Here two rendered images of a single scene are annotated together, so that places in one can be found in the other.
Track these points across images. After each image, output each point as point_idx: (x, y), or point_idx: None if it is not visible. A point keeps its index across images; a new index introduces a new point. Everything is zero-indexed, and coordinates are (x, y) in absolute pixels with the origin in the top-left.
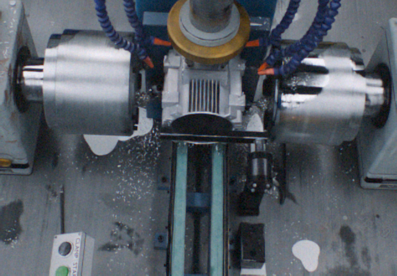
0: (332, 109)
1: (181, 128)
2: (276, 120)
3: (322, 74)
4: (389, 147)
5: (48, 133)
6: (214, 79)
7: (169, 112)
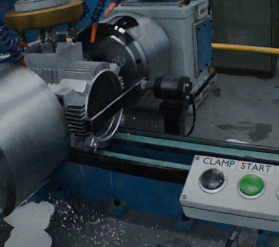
0: (152, 29)
1: (97, 108)
2: (140, 52)
3: (125, 17)
4: (186, 48)
5: None
6: (76, 60)
7: (76, 103)
